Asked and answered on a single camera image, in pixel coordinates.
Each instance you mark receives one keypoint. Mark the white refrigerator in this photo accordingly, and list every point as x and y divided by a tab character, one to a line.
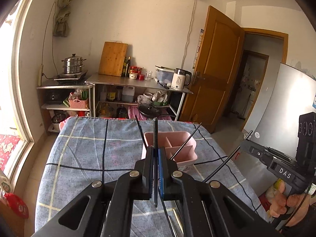
292	96

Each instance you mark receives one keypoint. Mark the black chopstick steel handle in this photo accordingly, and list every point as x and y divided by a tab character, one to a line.
171	226

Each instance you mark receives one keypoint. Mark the pink small basket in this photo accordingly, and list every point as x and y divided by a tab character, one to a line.
79	104

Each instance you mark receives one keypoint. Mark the black frying pan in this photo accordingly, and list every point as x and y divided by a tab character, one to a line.
149	111

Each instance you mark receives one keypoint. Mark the small side shelf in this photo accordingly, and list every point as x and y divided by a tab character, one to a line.
53	100

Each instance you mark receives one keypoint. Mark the wooden cutting board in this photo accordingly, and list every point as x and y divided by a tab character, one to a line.
112	58

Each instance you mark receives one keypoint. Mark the hanging grey cloth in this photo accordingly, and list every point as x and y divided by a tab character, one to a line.
61	28

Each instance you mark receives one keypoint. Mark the steel kitchen table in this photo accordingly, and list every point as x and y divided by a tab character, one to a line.
140	85

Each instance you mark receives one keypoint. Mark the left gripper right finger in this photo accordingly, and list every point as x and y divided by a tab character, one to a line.
208	209

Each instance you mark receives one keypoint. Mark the black chopstick pair member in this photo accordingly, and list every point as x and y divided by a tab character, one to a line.
185	142

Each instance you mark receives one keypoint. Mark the black chopstick pair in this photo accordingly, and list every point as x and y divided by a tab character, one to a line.
223	160

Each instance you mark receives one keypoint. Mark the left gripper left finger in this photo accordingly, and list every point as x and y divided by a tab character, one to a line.
104	209

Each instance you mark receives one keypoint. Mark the clear plastic storage box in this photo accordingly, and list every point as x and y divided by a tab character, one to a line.
164	74

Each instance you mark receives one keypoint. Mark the person's right hand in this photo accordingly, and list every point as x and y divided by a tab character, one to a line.
280	203

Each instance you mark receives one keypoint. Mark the induction cooker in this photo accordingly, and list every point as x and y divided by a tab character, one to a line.
74	77

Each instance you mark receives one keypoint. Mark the pink plastic chopstick basket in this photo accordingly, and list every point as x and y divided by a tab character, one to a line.
172	141

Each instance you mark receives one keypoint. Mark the brown wooden door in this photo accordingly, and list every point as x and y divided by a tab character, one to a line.
215	71

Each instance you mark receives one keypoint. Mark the long black chopstick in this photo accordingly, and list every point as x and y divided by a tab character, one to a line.
155	147

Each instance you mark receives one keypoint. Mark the cream and steel chopstick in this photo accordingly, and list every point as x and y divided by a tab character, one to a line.
178	220

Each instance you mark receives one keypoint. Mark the steel steamer pot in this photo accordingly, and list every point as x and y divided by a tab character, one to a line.
73	64

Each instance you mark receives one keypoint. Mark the red jar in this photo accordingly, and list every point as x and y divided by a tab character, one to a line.
135	73

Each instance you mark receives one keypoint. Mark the dark sauce bottle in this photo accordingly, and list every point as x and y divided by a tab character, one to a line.
126	67

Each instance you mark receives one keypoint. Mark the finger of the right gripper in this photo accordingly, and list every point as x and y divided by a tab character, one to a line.
270	157

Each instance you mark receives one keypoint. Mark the white electric kettle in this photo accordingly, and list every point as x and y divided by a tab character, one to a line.
181	79

